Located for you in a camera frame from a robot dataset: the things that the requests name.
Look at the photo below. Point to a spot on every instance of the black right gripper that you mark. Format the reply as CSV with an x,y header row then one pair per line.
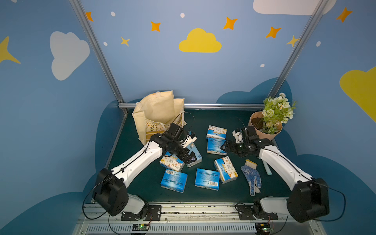
x,y
232,147

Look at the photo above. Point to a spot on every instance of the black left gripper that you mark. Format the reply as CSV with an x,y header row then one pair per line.
x,y
182,150

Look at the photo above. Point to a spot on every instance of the beige canvas tote bag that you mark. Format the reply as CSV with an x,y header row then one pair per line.
x,y
156,112

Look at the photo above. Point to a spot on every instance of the tissue pack cream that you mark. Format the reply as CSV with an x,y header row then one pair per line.
x,y
226,170
172,162
216,132

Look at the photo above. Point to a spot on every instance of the blue tissue pack barcode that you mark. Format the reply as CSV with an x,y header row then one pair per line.
x,y
214,146

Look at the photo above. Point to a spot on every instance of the tissue pack cream top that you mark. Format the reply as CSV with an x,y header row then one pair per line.
x,y
216,132

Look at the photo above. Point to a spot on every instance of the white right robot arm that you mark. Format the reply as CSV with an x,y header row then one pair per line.
x,y
309,198

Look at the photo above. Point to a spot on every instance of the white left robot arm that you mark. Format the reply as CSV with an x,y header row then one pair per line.
x,y
110,190

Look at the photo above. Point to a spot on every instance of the light blue tissue pack purple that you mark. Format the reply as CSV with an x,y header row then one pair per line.
x,y
194,155

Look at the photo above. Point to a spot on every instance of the potted green white flowers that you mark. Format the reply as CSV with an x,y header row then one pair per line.
x,y
277,111

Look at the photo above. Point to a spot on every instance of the mint green garden trowel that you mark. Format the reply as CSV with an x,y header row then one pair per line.
x,y
267,168

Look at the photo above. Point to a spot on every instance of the blue dotted work glove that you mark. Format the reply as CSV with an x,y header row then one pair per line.
x,y
252,176

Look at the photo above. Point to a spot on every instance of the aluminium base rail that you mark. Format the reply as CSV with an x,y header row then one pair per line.
x,y
205,218

